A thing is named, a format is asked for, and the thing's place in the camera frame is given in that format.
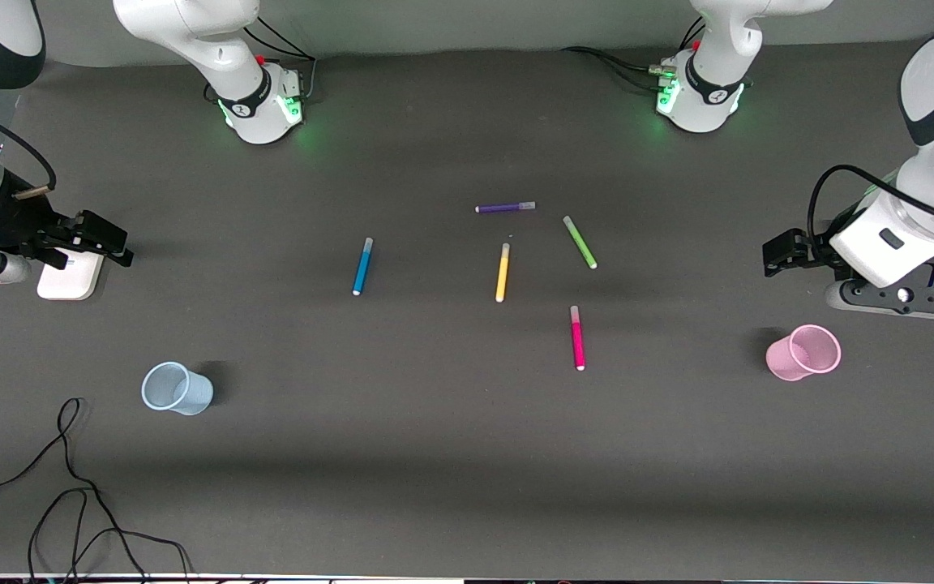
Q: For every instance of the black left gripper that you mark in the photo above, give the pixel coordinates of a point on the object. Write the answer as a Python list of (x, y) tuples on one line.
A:
[(819, 243)]

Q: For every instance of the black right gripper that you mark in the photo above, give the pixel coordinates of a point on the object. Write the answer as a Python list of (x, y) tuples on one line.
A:
[(14, 219)]

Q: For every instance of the pink marker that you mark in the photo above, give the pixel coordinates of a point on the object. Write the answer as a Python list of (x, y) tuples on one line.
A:
[(577, 341)]

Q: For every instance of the blue marker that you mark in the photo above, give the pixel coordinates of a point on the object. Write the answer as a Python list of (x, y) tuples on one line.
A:
[(362, 266)]

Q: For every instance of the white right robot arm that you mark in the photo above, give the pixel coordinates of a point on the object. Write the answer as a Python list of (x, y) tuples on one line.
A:
[(224, 49)]

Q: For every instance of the white rounded box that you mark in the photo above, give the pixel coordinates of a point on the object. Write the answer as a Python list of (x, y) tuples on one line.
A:
[(70, 280)]

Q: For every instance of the pink cup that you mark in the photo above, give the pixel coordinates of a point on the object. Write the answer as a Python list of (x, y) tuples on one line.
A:
[(795, 357)]

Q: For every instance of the light blue cup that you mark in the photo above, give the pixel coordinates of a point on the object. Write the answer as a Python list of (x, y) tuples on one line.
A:
[(187, 393)]

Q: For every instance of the green marker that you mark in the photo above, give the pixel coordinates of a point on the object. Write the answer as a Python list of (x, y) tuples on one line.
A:
[(580, 242)]

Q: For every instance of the yellow marker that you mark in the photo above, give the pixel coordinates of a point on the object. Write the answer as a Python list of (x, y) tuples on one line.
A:
[(503, 274)]

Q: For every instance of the purple marker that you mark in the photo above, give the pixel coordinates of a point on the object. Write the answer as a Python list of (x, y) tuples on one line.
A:
[(503, 208)]

